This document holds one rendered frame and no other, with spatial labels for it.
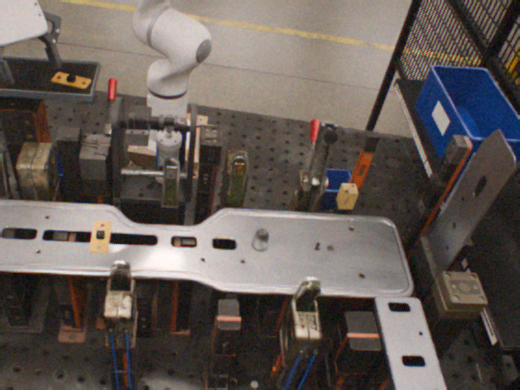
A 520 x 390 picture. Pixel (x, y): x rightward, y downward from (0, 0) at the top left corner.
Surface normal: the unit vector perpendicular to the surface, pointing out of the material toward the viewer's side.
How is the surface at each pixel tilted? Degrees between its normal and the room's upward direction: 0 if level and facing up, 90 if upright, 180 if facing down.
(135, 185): 0
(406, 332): 0
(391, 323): 0
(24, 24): 64
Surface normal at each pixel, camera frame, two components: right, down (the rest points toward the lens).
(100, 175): 0.02, 0.74
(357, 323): 0.10, -0.67
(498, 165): -1.00, -0.05
